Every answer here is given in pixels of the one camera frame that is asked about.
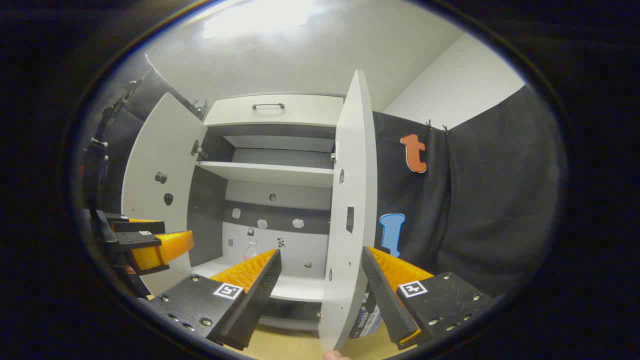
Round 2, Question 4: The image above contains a white cabinet shelf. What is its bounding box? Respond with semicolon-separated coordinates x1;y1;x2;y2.
196;161;335;189
191;257;326;303

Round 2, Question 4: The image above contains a white cabinet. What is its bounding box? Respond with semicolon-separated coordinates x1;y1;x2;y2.
121;70;378;353

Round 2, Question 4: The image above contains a white cabinet drawer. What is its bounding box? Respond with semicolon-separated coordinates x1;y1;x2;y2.
204;94;345;128

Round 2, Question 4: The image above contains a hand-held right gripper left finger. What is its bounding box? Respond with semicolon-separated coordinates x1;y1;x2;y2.
149;248;282;352

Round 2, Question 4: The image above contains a white cabinet door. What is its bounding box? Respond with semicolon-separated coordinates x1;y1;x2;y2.
121;92;208;296
318;70;378;353

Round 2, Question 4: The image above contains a blue box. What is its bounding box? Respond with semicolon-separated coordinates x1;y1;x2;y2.
349;287;384;339

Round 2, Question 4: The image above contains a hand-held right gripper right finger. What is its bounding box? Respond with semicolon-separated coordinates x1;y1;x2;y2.
361;246;496;351

